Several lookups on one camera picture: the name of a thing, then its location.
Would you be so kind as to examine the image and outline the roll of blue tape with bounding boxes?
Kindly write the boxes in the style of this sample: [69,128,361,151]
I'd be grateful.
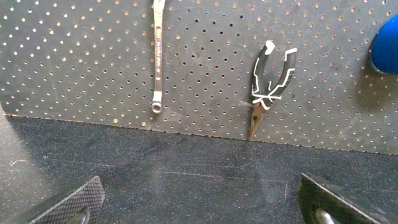
[369,14,398,76]

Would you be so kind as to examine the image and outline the black pegboard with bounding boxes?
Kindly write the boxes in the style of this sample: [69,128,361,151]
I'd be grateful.
[0,0,398,156]

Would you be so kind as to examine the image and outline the black and white pliers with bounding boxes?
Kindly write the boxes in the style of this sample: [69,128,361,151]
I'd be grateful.
[248,40,298,140]

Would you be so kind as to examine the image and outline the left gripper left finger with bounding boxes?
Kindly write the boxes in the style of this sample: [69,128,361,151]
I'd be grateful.
[27,175,106,224]

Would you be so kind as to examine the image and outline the metal hook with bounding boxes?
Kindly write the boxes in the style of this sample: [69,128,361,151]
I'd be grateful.
[251,91,283,105]

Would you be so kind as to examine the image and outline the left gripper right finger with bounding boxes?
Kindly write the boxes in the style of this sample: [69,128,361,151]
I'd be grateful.
[296,172,398,224]

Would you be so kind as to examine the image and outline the wrench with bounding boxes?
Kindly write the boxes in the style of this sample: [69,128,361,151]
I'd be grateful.
[150,0,167,114]

